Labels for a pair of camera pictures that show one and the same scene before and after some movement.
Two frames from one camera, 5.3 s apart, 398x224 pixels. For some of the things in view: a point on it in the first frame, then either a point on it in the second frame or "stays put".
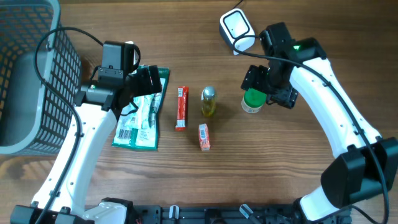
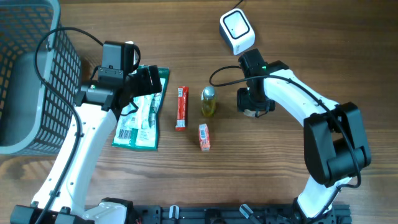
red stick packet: (182, 105) stays put
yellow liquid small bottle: (208, 101) stays put
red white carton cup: (204, 137) stays put
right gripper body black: (262, 80) -> (254, 101)
